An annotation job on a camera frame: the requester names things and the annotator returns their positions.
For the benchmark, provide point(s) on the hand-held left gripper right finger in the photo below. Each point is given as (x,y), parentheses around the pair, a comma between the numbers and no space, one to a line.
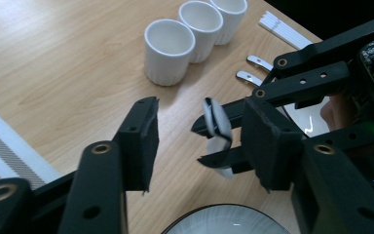
(272,149)

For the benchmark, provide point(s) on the row of white chopsticks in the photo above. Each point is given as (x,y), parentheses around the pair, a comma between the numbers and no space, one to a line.
(285,31)

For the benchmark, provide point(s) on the grey striped placemat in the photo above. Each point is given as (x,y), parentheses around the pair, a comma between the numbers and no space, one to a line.
(0,149)

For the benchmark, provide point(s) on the white ribbed cup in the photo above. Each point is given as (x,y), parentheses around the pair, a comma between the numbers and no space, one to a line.
(204,29)
(232,22)
(168,58)

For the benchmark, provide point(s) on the grey plate with black rim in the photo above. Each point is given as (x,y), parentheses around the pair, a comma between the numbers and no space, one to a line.
(227,221)

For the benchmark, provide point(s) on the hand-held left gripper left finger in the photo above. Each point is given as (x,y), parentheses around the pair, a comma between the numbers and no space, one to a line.
(139,146)

